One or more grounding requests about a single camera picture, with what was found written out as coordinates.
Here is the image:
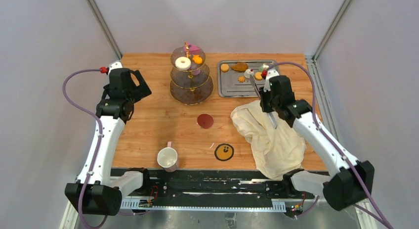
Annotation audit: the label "metal tongs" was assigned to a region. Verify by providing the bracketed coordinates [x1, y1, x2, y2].
[250, 74, 279, 130]

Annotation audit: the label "green cupcake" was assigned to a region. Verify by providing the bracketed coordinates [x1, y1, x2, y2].
[259, 63, 269, 72]

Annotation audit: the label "white cupcake with cherry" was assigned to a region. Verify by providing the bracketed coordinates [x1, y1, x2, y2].
[244, 68, 255, 79]

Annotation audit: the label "metal baking tray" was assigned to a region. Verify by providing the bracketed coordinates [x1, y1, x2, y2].
[217, 59, 276, 98]

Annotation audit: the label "white ring donut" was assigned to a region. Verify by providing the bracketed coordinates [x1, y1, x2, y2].
[174, 56, 192, 71]

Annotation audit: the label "three-tier glass cake stand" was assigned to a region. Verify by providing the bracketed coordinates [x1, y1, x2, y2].
[169, 42, 213, 105]

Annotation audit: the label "orange pastry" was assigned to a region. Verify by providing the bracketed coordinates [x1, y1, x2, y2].
[192, 54, 203, 65]

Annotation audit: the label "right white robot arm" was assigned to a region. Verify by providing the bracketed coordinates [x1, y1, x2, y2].
[258, 72, 375, 211]

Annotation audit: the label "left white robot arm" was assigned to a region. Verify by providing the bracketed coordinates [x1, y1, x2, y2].
[62, 67, 152, 216]

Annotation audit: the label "orange macaron middle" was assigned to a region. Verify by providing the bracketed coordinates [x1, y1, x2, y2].
[254, 72, 263, 80]

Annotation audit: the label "orange macaron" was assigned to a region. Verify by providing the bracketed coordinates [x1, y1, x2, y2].
[254, 72, 263, 80]
[220, 63, 230, 72]

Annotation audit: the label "small orange cookie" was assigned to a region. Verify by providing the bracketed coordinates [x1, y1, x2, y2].
[238, 76, 246, 83]

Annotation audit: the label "brown croissant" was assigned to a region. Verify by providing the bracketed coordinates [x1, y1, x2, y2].
[231, 62, 249, 72]

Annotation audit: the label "cream cloth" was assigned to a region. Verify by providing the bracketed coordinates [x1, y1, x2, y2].
[230, 100, 306, 181]

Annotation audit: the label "orange macaron top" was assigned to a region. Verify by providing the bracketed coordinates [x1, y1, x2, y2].
[220, 63, 230, 72]

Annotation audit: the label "red round coaster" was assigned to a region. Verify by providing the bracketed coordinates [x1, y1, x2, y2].
[197, 114, 214, 129]

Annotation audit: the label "yellow smiley coaster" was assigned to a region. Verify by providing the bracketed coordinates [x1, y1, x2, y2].
[214, 143, 234, 161]

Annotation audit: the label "pink mug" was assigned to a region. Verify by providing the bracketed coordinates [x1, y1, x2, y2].
[157, 141, 180, 172]

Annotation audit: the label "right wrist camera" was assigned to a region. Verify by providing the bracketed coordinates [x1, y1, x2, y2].
[263, 69, 280, 92]

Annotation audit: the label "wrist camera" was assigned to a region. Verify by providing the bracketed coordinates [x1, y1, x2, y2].
[263, 69, 280, 92]
[107, 61, 123, 74]

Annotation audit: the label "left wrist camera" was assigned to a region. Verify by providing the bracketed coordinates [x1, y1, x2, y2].
[107, 61, 123, 74]

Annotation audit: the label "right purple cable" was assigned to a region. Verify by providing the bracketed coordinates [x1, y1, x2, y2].
[261, 61, 395, 229]

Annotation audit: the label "purple cable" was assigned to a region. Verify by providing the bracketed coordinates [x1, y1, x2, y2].
[261, 61, 395, 229]
[62, 67, 151, 229]

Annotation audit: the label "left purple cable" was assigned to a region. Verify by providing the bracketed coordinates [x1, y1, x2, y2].
[62, 67, 151, 229]

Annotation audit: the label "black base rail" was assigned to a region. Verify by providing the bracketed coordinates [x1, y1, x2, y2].
[121, 169, 315, 212]

